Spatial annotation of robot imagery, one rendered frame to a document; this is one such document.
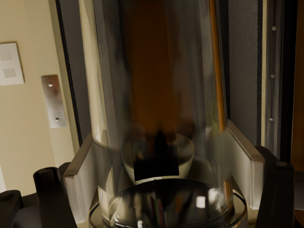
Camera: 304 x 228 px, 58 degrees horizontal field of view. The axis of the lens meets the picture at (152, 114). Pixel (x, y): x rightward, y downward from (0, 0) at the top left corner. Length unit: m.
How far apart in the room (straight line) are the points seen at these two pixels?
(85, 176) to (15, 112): 0.75
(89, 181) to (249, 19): 0.31
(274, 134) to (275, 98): 0.05
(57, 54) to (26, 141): 0.58
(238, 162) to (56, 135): 0.28
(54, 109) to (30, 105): 0.50
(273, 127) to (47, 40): 0.32
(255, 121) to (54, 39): 0.29
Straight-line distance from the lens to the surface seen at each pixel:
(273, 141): 0.41
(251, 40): 0.40
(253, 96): 0.40
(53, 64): 0.38
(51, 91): 0.38
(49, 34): 0.38
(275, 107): 0.40
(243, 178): 0.17
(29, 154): 0.94
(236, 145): 0.17
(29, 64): 0.86
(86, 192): 0.17
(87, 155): 0.17
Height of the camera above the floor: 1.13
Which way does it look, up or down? 15 degrees up
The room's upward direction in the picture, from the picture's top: 175 degrees clockwise
